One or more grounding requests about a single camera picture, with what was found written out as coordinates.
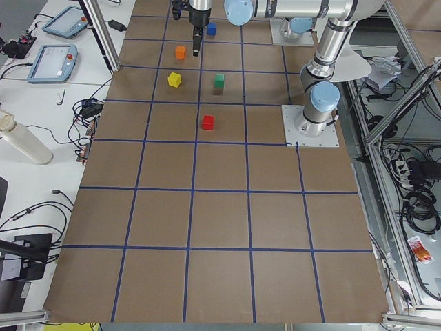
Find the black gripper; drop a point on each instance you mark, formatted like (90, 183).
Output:
(199, 18)

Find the red wooden block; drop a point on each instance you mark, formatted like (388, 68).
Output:
(208, 122)

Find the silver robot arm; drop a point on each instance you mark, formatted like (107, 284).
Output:
(237, 13)
(321, 95)

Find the blue wooden block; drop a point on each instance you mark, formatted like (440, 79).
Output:
(211, 29)

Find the orange wooden block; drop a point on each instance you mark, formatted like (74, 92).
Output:
(180, 52)

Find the yellow wooden block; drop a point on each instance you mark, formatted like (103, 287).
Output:
(174, 79)

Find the green wooden block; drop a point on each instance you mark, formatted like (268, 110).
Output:
(219, 81)

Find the black power adapter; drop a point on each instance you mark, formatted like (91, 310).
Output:
(116, 25)

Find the upper teach pendant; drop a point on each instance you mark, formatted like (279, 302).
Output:
(67, 24)

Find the teach pendant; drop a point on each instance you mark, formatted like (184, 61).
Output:
(67, 24)
(53, 64)

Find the lower teach pendant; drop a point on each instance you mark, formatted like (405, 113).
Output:
(53, 64)

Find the hex key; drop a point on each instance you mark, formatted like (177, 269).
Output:
(61, 97)

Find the brown paper table mat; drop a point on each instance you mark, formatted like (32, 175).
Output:
(174, 223)

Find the white bottle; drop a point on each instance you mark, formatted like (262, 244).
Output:
(17, 135)

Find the white power strip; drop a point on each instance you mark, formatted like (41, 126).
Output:
(402, 172)

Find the red snack packet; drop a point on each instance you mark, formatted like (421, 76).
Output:
(421, 254)

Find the aluminium frame post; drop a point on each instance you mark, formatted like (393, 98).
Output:
(101, 33)

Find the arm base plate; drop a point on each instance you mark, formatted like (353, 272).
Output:
(293, 34)
(301, 133)

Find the black camera stand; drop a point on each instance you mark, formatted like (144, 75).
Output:
(25, 258)

